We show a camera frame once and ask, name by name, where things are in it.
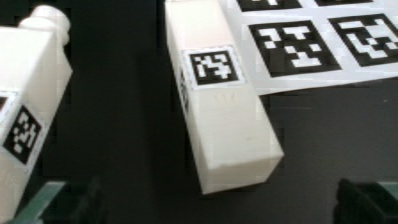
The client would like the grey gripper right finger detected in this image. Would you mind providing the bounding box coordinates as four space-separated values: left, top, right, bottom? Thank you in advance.
334 179 398 224

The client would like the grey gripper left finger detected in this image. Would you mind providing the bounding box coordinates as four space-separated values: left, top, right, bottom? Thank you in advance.
7 178 107 224

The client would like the white desk leg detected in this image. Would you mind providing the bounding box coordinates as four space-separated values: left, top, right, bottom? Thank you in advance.
165 0 284 194
0 5 73 224

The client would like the white U-shaped marker base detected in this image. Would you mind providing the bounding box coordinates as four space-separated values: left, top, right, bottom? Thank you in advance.
219 0 398 95

